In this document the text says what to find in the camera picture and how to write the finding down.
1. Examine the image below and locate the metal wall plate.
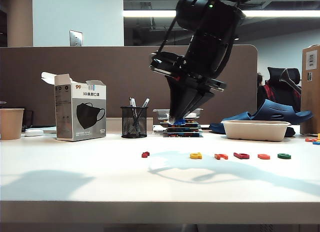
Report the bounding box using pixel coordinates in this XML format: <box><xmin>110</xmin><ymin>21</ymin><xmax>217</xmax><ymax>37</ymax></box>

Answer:
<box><xmin>69</xmin><ymin>29</ymin><xmax>84</xmax><ymax>47</ymax></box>

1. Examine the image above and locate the brown paper cup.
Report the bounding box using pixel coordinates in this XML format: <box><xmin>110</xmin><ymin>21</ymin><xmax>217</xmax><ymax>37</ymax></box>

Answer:
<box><xmin>0</xmin><ymin>108</ymin><xmax>25</xmax><ymax>141</ymax></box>

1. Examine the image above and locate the black silver pen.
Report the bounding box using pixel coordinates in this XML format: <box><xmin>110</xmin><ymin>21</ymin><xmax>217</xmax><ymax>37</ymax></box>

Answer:
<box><xmin>128</xmin><ymin>96</ymin><xmax>141</xmax><ymax>129</ymax></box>
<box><xmin>136</xmin><ymin>97</ymin><xmax>151</xmax><ymax>128</ymax></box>

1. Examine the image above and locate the brown desk partition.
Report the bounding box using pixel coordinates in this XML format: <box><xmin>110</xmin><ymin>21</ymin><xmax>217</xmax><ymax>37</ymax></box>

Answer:
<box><xmin>0</xmin><ymin>44</ymin><xmax>259</xmax><ymax>127</ymax></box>

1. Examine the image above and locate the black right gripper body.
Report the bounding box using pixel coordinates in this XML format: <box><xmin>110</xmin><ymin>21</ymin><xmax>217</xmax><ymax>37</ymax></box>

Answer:
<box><xmin>149</xmin><ymin>33</ymin><xmax>236</xmax><ymax>93</ymax></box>

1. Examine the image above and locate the ceiling light strip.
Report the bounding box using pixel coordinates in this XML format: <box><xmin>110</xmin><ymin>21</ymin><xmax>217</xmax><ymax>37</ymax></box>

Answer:
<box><xmin>123</xmin><ymin>9</ymin><xmax>320</xmax><ymax>18</ymax></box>

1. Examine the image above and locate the black mesh pen holder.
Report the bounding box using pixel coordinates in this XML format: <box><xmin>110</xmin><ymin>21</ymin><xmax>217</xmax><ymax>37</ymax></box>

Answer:
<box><xmin>120</xmin><ymin>106</ymin><xmax>149</xmax><ymax>139</ymax></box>

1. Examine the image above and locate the red plaid jacket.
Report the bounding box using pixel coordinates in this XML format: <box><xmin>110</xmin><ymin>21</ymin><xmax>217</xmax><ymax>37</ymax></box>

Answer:
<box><xmin>264</xmin><ymin>79</ymin><xmax>277</xmax><ymax>103</ymax></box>

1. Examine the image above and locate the black office chair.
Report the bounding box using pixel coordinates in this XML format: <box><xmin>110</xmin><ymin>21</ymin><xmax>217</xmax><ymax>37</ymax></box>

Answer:
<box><xmin>257</xmin><ymin>66</ymin><xmax>303</xmax><ymax>113</ymax></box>

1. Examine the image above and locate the white earbuds case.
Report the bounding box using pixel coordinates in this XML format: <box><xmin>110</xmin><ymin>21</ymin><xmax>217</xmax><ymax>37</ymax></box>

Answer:
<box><xmin>25</xmin><ymin>128</ymin><xmax>45</xmax><ymax>137</ymax></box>

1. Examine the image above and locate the grey face mask box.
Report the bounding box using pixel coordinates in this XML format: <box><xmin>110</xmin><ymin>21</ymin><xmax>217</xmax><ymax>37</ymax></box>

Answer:
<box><xmin>41</xmin><ymin>71</ymin><xmax>107</xmax><ymax>142</ymax></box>

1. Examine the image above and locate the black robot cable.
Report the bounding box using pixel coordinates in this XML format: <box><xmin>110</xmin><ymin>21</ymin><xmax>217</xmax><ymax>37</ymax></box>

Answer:
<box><xmin>158</xmin><ymin>15</ymin><xmax>180</xmax><ymax>55</ymax></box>

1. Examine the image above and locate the beige pulp bowl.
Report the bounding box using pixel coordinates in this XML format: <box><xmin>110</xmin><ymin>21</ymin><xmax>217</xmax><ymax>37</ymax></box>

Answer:
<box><xmin>221</xmin><ymin>120</ymin><xmax>292</xmax><ymax>143</ymax></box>

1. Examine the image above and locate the white flat device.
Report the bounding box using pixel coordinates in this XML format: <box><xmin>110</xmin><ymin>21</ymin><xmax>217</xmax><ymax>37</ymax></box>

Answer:
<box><xmin>22</xmin><ymin>126</ymin><xmax>58</xmax><ymax>135</ymax></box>

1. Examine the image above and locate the blue rubber slipper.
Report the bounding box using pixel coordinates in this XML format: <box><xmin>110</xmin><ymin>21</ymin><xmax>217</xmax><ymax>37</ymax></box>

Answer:
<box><xmin>251</xmin><ymin>98</ymin><xmax>315</xmax><ymax>138</ymax></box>
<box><xmin>209</xmin><ymin>111</ymin><xmax>253</xmax><ymax>135</ymax></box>

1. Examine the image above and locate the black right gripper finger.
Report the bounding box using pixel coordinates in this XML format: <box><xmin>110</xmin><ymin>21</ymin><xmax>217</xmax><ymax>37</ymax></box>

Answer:
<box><xmin>165</xmin><ymin>76</ymin><xmax>191</xmax><ymax>123</ymax></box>
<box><xmin>178</xmin><ymin>88</ymin><xmax>216</xmax><ymax>119</ymax></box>

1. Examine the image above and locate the tall cardboard box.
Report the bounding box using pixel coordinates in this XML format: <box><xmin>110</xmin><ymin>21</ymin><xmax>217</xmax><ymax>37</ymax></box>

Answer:
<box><xmin>300</xmin><ymin>44</ymin><xmax>320</xmax><ymax>135</ymax></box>

